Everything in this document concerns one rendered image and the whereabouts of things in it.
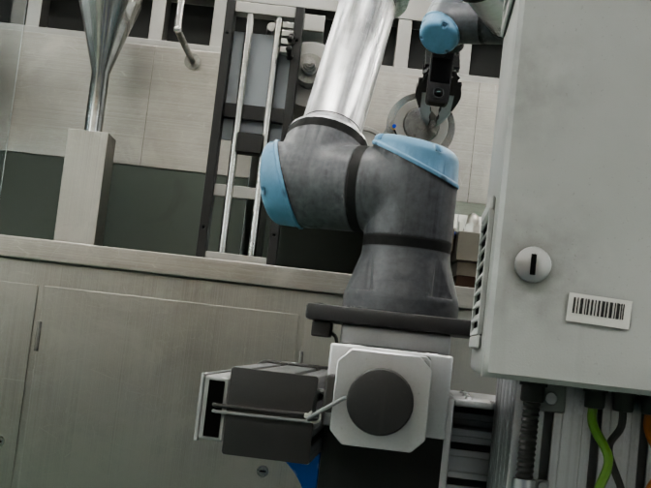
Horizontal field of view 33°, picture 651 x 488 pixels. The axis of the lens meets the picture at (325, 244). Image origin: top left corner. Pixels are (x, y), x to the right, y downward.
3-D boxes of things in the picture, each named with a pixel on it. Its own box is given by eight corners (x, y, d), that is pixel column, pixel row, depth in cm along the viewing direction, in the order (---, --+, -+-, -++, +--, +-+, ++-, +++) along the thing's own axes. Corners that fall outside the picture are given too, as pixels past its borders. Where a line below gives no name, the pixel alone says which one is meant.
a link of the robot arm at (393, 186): (441, 237, 138) (452, 131, 139) (339, 229, 142) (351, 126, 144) (461, 248, 149) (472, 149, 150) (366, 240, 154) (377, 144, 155)
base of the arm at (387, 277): (459, 320, 137) (467, 239, 137) (337, 306, 138) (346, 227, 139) (455, 322, 152) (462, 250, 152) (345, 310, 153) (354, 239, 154)
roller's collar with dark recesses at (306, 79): (292, 80, 233) (295, 51, 233) (293, 87, 239) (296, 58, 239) (323, 84, 233) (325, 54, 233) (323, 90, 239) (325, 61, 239)
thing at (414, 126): (405, 106, 237) (440, 108, 237) (404, 107, 239) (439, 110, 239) (403, 140, 236) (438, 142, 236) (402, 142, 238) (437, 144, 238)
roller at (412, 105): (384, 131, 237) (415, 87, 238) (377, 150, 263) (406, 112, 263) (427, 162, 236) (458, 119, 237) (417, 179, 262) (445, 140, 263)
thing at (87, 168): (37, 247, 239) (72, -10, 243) (52, 252, 253) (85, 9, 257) (102, 255, 239) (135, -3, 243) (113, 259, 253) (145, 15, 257)
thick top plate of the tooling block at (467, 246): (455, 259, 232) (459, 230, 232) (436, 270, 271) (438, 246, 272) (532, 267, 231) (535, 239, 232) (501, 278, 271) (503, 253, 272)
